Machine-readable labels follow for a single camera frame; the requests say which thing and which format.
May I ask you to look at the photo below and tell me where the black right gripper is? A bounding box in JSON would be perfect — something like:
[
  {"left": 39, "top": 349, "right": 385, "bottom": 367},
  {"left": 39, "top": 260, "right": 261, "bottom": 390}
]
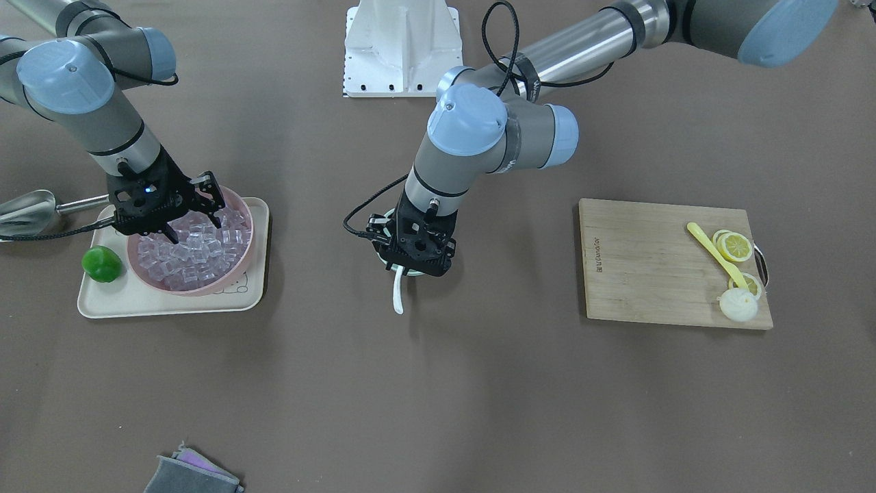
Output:
[{"left": 106, "top": 149, "right": 226, "bottom": 244}]

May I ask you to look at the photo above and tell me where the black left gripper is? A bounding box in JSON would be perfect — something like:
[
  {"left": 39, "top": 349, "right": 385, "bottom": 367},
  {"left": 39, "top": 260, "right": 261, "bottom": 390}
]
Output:
[{"left": 366, "top": 193, "right": 458, "bottom": 277}]

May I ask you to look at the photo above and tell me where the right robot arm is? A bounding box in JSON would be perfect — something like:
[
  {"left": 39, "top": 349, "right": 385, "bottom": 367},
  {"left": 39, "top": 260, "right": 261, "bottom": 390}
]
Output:
[{"left": 2, "top": 1, "right": 226, "bottom": 243}]

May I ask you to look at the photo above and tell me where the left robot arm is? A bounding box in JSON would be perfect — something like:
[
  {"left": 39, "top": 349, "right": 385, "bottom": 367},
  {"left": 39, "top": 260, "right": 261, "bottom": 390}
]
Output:
[{"left": 348, "top": 1, "right": 838, "bottom": 277}]

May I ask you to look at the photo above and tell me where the pile of clear ice cubes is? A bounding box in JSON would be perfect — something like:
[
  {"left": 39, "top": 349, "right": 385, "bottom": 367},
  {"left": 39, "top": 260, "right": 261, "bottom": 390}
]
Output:
[{"left": 134, "top": 207, "right": 253, "bottom": 291}]

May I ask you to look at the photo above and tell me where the pink bowl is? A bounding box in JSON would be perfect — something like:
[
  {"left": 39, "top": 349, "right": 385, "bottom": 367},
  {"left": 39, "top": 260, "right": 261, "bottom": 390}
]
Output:
[{"left": 126, "top": 186, "right": 255, "bottom": 296}]

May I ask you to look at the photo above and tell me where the steel ice scoop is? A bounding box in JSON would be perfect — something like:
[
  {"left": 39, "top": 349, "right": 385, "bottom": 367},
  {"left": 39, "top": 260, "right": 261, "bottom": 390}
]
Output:
[{"left": 1, "top": 190, "right": 107, "bottom": 237}]

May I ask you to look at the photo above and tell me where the beige plastic tray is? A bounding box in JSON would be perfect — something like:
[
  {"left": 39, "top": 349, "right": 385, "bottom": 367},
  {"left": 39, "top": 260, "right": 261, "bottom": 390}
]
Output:
[{"left": 77, "top": 197, "right": 270, "bottom": 318}]

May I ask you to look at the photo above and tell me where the green lime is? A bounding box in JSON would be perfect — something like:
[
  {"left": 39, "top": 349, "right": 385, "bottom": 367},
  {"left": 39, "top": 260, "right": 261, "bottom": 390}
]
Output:
[{"left": 81, "top": 244, "right": 125, "bottom": 283}]

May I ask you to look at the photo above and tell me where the bamboo cutting board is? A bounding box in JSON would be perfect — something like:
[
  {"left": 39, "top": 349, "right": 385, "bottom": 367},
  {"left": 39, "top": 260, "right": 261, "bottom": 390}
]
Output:
[{"left": 578, "top": 199, "right": 773, "bottom": 330}]

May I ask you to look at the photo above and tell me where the grey folded cloth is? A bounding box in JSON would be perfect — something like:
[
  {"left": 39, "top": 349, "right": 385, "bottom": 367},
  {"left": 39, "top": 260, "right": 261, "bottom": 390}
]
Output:
[{"left": 144, "top": 443, "right": 245, "bottom": 492}]

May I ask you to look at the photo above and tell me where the yellow plastic knife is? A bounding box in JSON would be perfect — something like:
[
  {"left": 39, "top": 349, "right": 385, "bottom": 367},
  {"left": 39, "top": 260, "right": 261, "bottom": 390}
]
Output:
[{"left": 687, "top": 222, "right": 748, "bottom": 291}]

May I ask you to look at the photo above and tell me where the lemon slice bottom stack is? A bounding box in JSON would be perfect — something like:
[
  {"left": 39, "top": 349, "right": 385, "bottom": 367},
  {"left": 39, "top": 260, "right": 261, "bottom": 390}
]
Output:
[{"left": 711, "top": 229, "right": 731, "bottom": 247}]

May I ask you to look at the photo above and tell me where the lemon slice stack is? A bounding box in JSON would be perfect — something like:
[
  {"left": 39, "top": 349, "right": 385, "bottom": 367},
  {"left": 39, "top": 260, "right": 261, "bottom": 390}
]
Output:
[
  {"left": 714, "top": 233, "right": 753, "bottom": 263},
  {"left": 711, "top": 229, "right": 731, "bottom": 247}
]

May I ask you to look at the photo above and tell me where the lemon slice top stack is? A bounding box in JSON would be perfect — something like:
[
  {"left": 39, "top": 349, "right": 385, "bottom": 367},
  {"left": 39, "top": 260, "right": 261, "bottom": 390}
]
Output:
[{"left": 714, "top": 233, "right": 753, "bottom": 263}]

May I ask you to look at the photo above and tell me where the lemon slice near bun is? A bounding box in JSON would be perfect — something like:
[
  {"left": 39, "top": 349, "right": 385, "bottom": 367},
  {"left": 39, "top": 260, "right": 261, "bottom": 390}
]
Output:
[{"left": 720, "top": 273, "right": 764, "bottom": 303}]

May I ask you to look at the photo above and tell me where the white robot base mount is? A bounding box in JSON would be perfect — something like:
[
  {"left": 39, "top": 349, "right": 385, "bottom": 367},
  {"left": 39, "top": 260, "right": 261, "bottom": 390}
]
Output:
[{"left": 342, "top": 1, "right": 463, "bottom": 98}]

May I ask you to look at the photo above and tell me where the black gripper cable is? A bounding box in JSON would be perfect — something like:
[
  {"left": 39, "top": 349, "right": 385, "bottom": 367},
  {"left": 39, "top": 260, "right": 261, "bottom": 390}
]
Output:
[{"left": 343, "top": 1, "right": 617, "bottom": 239}]

